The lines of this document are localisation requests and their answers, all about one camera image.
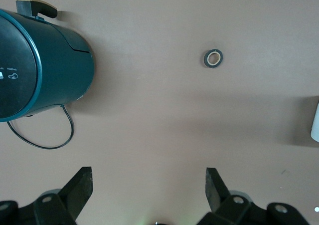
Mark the small black tape roll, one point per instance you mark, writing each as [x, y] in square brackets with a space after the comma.
[206, 58]

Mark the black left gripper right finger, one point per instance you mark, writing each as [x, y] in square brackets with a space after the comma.
[219, 197]

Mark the dark teal round trash bin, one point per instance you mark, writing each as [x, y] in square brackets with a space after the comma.
[59, 67]

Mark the brown table cover sheet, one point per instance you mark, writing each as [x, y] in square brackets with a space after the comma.
[159, 110]

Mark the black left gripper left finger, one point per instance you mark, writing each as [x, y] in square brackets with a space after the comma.
[72, 195]

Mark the light grey plastic container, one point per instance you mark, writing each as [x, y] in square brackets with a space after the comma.
[316, 122]

